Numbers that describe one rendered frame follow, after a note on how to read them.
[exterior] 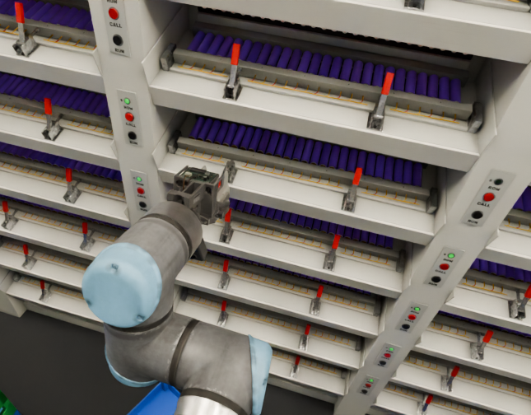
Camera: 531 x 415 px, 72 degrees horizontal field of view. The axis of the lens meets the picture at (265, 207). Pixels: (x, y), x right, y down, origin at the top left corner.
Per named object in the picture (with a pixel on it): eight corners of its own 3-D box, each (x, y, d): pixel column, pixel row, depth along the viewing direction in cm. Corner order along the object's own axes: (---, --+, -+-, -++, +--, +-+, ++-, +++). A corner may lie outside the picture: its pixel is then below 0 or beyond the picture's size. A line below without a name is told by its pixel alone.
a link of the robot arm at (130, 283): (78, 322, 45) (68, 255, 40) (133, 263, 55) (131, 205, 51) (150, 342, 43) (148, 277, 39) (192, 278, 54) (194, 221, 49)
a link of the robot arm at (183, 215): (190, 274, 54) (130, 257, 55) (202, 255, 58) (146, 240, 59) (194, 222, 50) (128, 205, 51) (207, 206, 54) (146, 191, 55)
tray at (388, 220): (426, 245, 78) (445, 223, 70) (161, 181, 86) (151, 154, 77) (430, 173, 88) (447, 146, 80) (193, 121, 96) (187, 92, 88)
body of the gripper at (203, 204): (227, 173, 64) (202, 202, 53) (223, 215, 68) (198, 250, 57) (186, 163, 65) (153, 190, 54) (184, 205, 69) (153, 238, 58)
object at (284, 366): (342, 397, 127) (350, 393, 116) (179, 347, 135) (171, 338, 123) (350, 338, 138) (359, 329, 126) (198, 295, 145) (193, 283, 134)
